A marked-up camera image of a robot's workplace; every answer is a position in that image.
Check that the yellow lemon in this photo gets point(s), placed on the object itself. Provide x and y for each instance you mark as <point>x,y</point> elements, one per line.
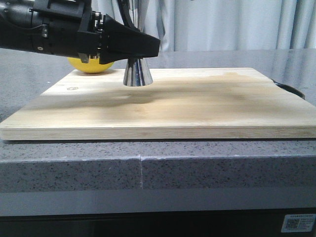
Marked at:
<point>92,67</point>

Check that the white QR code sticker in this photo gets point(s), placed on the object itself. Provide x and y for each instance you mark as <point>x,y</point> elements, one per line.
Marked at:
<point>298,223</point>

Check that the grey curtain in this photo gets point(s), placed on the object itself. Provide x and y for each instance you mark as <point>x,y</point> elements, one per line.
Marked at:
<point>216,25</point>

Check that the steel double jigger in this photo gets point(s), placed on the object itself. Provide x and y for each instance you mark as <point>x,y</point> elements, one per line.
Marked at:
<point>133,13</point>

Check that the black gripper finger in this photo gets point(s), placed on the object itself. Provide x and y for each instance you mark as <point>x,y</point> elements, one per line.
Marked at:
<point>120,42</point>

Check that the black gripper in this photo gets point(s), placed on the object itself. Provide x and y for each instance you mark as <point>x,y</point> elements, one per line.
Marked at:
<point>67,28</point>

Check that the wooden cutting board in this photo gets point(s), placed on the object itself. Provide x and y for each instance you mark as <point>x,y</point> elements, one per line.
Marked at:
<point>202,103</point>

